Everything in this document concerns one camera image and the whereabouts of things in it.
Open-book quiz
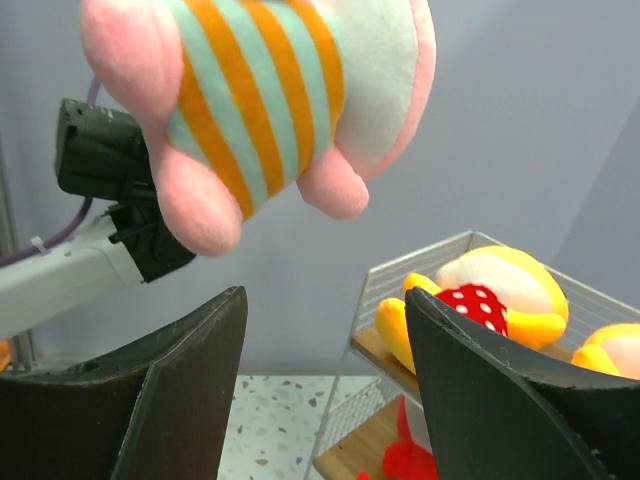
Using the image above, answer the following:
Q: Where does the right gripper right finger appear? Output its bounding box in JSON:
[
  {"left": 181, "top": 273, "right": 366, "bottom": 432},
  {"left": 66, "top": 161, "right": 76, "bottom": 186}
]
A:
[{"left": 405, "top": 288, "right": 639, "bottom": 480}]

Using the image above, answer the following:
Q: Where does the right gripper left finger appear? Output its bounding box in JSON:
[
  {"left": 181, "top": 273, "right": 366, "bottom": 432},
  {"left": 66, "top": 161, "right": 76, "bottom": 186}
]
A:
[{"left": 1, "top": 286, "right": 248, "bottom": 480}]

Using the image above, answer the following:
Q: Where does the red shark plush front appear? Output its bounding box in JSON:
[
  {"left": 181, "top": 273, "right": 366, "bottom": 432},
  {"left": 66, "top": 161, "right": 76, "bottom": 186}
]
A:
[{"left": 382, "top": 395, "right": 439, "bottom": 480}]

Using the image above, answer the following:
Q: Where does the yellow plush red dotted dress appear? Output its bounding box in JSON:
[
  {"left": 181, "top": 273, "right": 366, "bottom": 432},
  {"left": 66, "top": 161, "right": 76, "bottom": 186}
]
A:
[{"left": 403, "top": 245, "right": 569, "bottom": 350}]

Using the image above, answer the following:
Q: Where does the pink plush striped hat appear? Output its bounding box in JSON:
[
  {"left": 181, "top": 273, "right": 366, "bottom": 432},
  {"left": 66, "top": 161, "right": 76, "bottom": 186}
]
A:
[{"left": 80, "top": 1, "right": 436, "bottom": 256}]

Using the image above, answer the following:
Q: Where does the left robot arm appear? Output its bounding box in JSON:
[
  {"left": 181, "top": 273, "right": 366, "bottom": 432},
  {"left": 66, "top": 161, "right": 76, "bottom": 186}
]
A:
[{"left": 1, "top": 99, "right": 195, "bottom": 339}]

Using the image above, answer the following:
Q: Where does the white wire wooden shelf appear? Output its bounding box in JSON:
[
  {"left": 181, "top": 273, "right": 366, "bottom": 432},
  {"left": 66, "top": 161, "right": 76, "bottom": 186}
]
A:
[{"left": 303, "top": 229, "right": 640, "bottom": 480}]

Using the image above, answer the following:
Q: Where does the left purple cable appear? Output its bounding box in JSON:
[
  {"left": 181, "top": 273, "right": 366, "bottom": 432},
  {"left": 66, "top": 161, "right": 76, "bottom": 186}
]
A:
[{"left": 0, "top": 77, "right": 104, "bottom": 269}]

